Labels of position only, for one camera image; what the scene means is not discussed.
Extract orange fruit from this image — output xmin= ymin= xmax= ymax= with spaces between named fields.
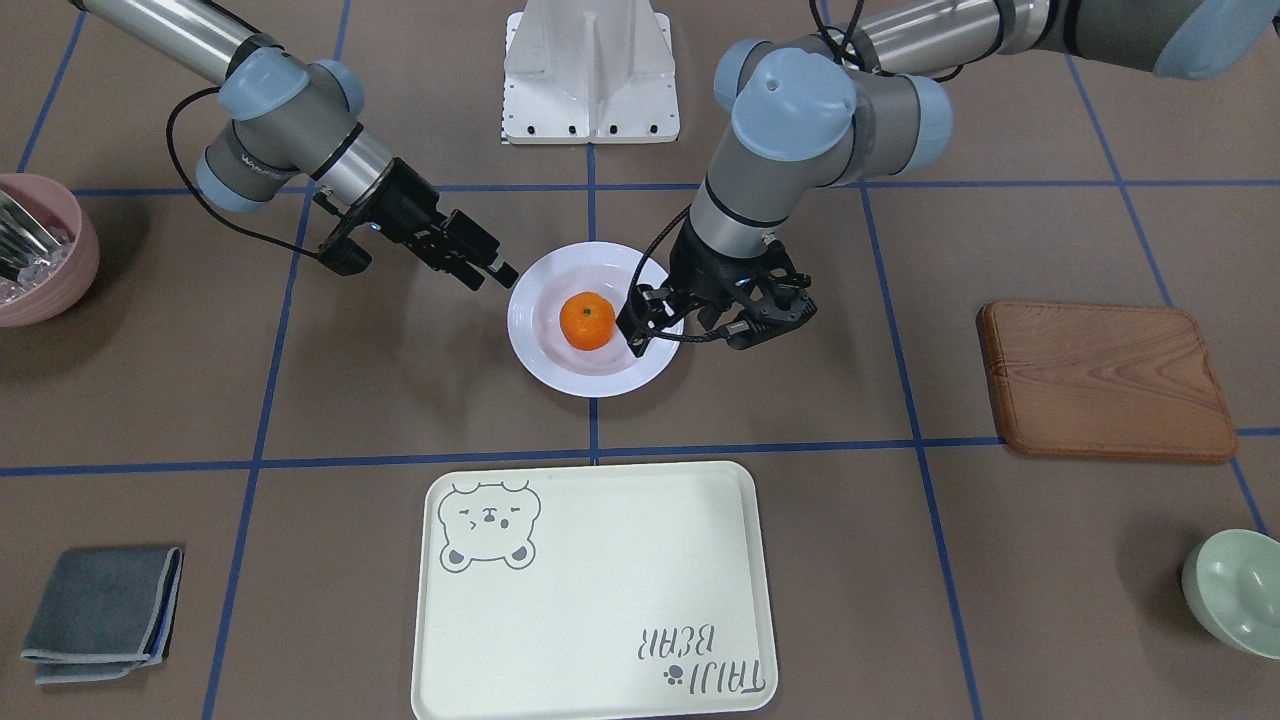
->
xmin=558 ymin=292 xmax=618 ymax=352

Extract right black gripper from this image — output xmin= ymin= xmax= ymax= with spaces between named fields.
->
xmin=347 ymin=158 xmax=518 ymax=291

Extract metal tongs in bowl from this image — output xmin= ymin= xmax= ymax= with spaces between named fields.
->
xmin=1 ymin=191 xmax=69 ymax=287

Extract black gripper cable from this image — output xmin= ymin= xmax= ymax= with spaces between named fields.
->
xmin=165 ymin=86 xmax=340 ymax=263

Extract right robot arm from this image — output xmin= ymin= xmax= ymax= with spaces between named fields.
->
xmin=77 ymin=1 xmax=518 ymax=290

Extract green bowl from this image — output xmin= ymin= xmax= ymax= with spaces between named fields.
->
xmin=1181 ymin=529 xmax=1279 ymax=660

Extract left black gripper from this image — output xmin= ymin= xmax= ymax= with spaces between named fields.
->
xmin=616 ymin=222 xmax=809 ymax=359

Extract grey folded cloth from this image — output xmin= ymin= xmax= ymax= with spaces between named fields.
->
xmin=20 ymin=544 xmax=186 ymax=685

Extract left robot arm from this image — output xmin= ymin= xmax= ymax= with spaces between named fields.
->
xmin=616 ymin=1 xmax=1277 ymax=354

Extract pink bowl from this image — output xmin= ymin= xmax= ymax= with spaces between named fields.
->
xmin=1 ymin=173 xmax=100 ymax=328

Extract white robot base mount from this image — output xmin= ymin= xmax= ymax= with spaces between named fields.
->
xmin=500 ymin=1 xmax=681 ymax=145

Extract wooden cutting board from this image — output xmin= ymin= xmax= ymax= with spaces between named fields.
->
xmin=975 ymin=300 xmax=1238 ymax=464

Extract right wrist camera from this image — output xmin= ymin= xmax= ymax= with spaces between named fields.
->
xmin=315 ymin=208 xmax=372 ymax=277

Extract white round plate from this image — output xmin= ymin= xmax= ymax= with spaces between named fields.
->
xmin=507 ymin=241 xmax=678 ymax=398

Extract cream bear tray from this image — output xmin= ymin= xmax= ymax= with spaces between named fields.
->
xmin=410 ymin=461 xmax=780 ymax=719

